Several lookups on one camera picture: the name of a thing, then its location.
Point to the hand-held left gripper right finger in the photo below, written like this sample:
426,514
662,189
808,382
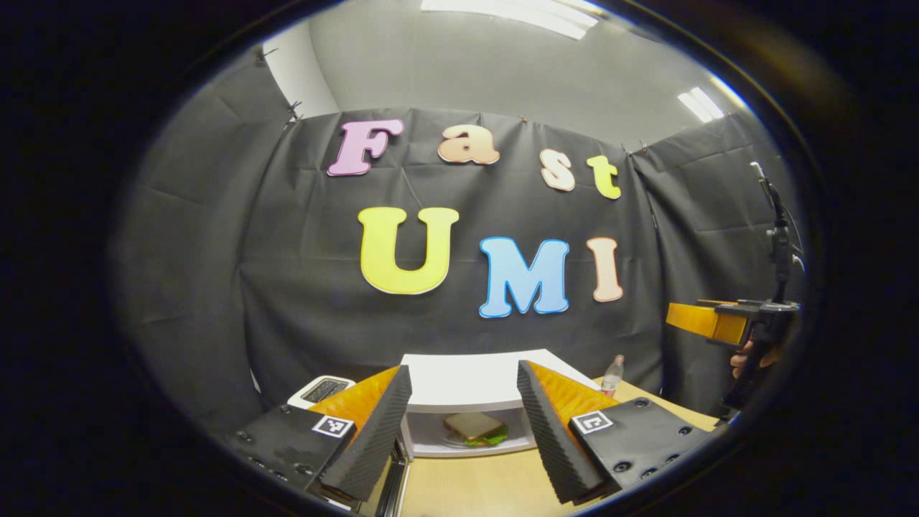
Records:
549,445

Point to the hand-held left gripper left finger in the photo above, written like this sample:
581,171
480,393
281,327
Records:
373,445

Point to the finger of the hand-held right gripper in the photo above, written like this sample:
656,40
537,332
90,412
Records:
707,322

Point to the lettuce sandwich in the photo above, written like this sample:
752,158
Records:
474,426

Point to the white microwave oven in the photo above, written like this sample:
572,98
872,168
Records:
467,377

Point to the white toaster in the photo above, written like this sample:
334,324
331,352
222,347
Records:
319,391

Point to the black tripod stand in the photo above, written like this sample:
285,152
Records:
779,244

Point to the clear plastic water bottle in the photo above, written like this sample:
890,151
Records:
612,377

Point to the small ceiling light panel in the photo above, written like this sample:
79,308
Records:
701,105

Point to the large ceiling light panel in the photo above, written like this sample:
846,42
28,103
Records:
517,14

